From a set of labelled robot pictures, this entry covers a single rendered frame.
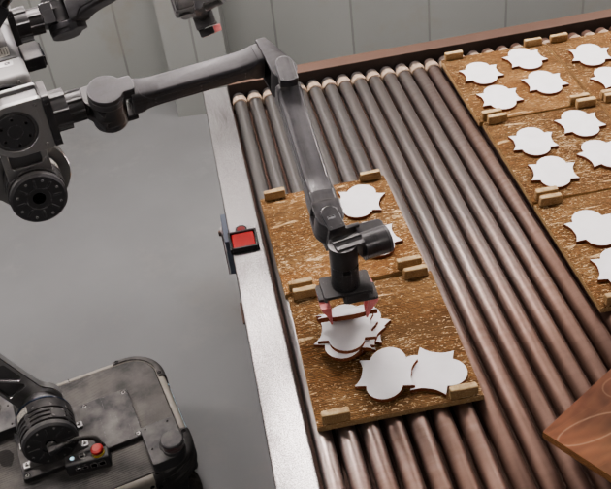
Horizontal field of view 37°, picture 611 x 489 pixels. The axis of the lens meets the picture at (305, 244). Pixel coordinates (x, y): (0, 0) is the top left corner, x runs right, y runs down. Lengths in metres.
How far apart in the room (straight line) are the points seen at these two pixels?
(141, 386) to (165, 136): 1.97
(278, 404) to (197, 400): 1.33
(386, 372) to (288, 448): 0.26
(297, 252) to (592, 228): 0.73
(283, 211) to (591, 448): 1.10
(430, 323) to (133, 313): 1.83
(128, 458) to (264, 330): 0.87
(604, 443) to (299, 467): 0.58
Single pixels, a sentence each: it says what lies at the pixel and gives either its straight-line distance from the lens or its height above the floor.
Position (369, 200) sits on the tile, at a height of 0.95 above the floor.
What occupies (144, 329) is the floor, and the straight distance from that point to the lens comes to 3.61.
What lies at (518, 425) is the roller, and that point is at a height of 0.92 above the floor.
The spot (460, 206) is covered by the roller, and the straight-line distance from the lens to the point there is 2.46.
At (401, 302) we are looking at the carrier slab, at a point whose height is 0.94.
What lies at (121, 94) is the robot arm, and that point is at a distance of 1.98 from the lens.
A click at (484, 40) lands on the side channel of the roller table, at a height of 0.95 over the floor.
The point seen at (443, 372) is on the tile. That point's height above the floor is 0.95.
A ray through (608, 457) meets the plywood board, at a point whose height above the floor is 1.04.
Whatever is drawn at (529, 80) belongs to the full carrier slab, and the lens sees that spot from 2.97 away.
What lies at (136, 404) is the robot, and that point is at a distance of 3.01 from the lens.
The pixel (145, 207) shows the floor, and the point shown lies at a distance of 4.25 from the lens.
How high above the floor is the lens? 2.38
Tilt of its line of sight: 38 degrees down
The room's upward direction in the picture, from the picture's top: 8 degrees counter-clockwise
